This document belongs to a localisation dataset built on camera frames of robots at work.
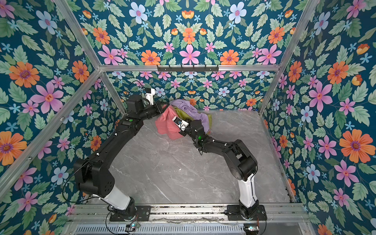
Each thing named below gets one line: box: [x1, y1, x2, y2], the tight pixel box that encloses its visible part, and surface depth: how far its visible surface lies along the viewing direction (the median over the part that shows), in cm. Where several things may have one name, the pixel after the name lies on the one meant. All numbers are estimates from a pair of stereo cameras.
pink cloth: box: [155, 105, 183, 141], surface depth 93 cm
